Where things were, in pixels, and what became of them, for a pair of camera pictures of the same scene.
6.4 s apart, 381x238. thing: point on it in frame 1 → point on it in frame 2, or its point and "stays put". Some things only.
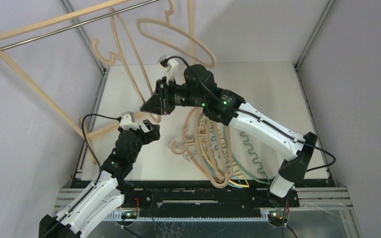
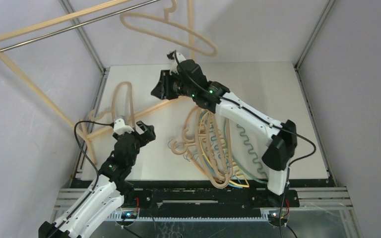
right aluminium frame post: [297, 65] stays put
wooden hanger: [156, 118] → [94, 114]
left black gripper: [153, 130] stays put
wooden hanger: [141, 21] → [165, 19]
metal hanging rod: [15, 43] stays put
